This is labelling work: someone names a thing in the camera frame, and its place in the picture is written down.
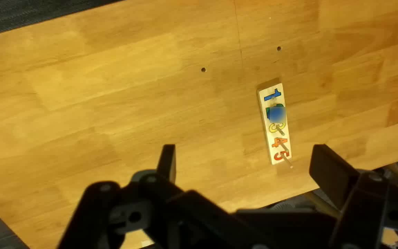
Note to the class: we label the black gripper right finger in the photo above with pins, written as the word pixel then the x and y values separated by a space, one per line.
pixel 331 171

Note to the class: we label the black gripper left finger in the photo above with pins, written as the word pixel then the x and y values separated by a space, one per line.
pixel 166 164

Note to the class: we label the white wooden peg board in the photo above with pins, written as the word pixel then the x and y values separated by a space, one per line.
pixel 277 132

